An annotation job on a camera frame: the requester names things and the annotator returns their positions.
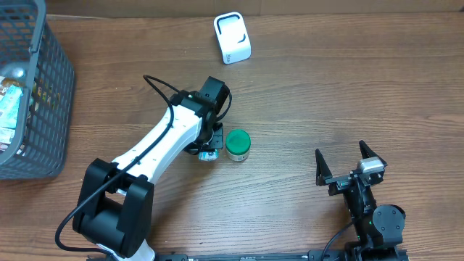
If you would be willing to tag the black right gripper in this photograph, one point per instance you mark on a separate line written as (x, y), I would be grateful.
(340, 183)

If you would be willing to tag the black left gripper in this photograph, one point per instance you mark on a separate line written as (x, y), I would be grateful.
(217, 141)

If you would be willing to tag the teal tissue packet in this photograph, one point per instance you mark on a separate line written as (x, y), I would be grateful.
(208, 156)

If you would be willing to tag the green lid jar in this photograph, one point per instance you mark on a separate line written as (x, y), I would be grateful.
(238, 144)

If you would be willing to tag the yellow oil bottle silver cap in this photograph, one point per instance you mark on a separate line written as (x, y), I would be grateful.
(13, 75)

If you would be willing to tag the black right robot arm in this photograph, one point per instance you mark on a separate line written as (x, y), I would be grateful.
(378, 227)

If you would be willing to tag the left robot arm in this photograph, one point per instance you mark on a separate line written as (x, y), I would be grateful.
(114, 210)

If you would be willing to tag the white barcode scanner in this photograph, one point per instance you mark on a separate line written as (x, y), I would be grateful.
(232, 37)

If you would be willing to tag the teal white box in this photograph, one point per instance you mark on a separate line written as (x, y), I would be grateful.
(10, 104)

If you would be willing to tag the grey plastic mesh basket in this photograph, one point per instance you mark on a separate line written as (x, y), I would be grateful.
(36, 148)

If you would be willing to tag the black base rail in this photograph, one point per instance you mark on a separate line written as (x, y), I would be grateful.
(253, 257)

